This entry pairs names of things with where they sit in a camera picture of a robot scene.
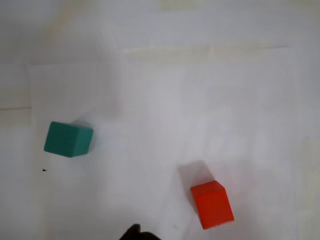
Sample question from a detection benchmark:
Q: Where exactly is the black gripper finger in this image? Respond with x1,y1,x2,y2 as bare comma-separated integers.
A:
138,231,161,240
119,223,142,240

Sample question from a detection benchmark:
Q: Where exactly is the small white paper sheet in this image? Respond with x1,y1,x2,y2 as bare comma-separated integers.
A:
29,62,320,240

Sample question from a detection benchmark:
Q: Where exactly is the beige masking tape strip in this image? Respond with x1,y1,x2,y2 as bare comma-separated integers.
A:
121,44,290,61

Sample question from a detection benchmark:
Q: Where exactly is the teal blue wooden cube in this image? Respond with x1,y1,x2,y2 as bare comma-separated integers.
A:
43,121,95,159

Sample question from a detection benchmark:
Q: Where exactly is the red wooden cube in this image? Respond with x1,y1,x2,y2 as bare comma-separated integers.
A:
189,180,235,231

